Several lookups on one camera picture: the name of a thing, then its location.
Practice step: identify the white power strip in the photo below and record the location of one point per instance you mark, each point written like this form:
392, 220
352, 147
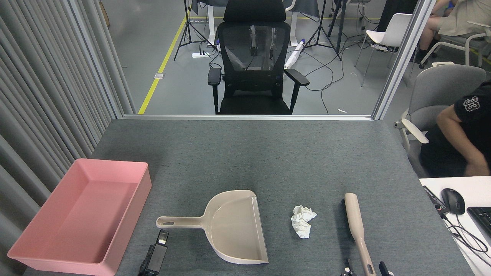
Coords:
200, 55

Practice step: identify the grey chair white armrests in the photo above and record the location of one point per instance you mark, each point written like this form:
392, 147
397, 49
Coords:
460, 40

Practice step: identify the grey padded chair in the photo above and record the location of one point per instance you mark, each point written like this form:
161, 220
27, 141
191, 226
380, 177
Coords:
437, 88

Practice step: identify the black mesh office chair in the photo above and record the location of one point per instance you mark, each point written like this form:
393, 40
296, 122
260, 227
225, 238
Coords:
253, 103

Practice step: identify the person in beige clothes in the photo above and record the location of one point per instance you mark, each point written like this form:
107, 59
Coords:
460, 17

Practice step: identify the pink plastic bin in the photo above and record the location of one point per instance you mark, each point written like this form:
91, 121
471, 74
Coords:
76, 214

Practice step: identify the white desk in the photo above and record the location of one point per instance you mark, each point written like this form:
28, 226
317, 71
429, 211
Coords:
475, 188

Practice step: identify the grey pleated curtain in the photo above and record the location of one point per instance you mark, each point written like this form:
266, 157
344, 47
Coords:
38, 76

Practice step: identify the silver frame rail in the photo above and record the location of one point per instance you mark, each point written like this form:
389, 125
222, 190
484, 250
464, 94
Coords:
249, 117

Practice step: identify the silver floor socket box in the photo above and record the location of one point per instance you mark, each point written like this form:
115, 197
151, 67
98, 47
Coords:
159, 76

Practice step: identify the slanted silver frame post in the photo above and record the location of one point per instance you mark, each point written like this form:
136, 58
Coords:
399, 57

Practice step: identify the beige hand brush black bristles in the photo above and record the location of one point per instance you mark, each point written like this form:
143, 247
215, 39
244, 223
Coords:
355, 218

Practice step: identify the black tripod stand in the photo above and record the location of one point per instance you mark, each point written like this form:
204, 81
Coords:
319, 23
188, 23

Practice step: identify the white plastic chair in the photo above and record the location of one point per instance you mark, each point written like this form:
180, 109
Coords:
391, 34

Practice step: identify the black slim device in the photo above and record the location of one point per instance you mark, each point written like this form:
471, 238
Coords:
433, 198

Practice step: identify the beige plastic dustpan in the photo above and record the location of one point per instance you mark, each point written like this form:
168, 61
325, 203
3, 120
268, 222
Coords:
234, 226

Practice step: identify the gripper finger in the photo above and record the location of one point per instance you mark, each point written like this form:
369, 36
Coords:
384, 270
348, 270
156, 257

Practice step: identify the person in black shirt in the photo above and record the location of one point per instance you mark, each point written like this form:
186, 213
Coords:
445, 153

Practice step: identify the black keyboard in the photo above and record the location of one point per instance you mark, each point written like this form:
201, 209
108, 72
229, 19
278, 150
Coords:
481, 220

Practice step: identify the person's right forearm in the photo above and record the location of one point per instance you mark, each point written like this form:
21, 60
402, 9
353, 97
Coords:
460, 145

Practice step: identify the black computer mouse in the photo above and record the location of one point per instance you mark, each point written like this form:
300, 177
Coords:
452, 201

